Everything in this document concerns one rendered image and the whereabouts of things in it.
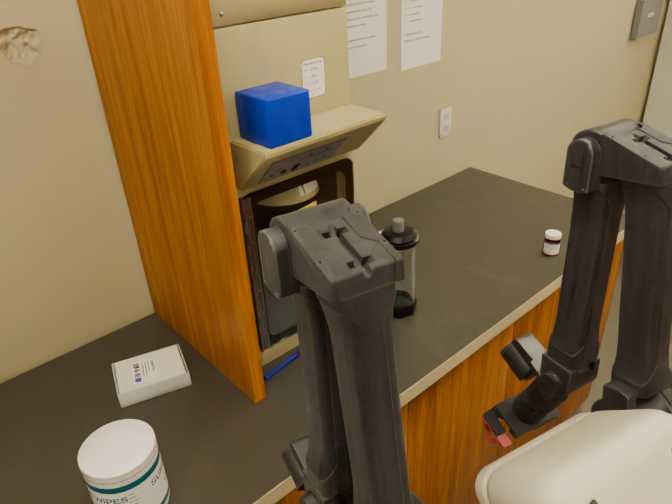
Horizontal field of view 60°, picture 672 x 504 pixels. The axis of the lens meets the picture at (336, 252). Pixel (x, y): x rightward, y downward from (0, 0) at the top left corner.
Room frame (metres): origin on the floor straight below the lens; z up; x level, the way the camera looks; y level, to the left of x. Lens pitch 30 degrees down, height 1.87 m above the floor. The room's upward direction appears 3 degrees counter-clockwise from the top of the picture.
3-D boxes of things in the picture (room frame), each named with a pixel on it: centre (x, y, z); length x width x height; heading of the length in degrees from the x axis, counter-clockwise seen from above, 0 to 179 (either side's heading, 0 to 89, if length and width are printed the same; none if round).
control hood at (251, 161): (1.13, 0.04, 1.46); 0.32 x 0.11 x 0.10; 130
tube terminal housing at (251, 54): (1.27, 0.15, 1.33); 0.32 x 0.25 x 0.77; 130
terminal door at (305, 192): (1.17, 0.07, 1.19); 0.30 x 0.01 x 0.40; 130
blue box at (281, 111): (1.08, 0.10, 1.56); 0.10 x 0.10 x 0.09; 40
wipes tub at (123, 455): (0.72, 0.40, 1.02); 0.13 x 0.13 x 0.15
